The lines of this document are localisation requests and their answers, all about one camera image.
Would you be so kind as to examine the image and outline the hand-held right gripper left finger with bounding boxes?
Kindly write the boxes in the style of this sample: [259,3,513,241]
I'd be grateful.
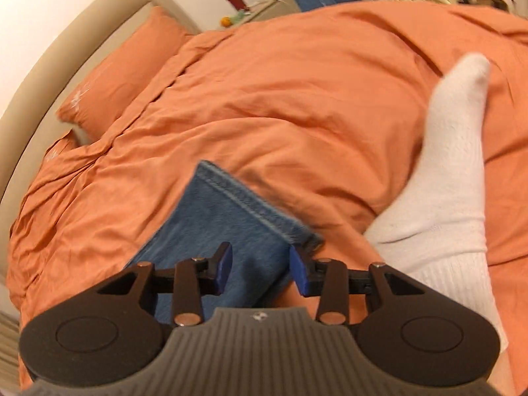
[96,241,233,327]

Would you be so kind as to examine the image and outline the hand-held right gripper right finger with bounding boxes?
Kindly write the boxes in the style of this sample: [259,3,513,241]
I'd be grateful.
[289,244,414,326]

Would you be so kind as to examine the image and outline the blue denim pants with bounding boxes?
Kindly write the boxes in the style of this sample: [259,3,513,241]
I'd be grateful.
[124,160,323,324]

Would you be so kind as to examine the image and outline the orange duvet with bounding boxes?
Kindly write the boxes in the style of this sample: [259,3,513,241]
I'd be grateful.
[6,0,528,388]

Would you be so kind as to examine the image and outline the white sock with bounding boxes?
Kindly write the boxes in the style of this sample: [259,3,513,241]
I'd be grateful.
[363,53,510,353]

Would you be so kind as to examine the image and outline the beige upholstered bed headboard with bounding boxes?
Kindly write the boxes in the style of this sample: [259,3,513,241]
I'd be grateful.
[0,0,203,211]

